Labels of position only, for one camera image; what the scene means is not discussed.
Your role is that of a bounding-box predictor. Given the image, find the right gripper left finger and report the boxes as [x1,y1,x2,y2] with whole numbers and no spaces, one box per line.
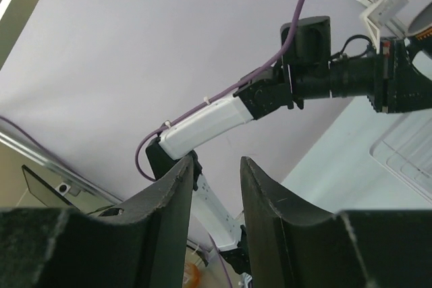
[1,156,194,287]

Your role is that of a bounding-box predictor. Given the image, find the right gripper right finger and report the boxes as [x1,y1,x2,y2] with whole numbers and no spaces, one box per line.
[240,157,431,287]

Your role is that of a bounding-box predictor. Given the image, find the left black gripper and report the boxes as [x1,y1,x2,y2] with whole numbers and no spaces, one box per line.
[367,40,431,113]

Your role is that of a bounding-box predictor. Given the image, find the white wire dish rack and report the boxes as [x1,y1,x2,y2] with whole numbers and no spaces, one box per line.
[369,110,431,203]

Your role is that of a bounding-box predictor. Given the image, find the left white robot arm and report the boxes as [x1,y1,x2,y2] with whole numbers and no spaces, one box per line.
[138,13,431,180]

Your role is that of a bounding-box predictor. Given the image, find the aluminium rail frame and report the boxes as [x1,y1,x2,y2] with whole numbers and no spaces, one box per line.
[1,116,122,204]

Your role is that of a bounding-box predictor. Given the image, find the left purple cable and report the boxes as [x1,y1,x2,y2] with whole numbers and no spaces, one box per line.
[134,0,365,181]

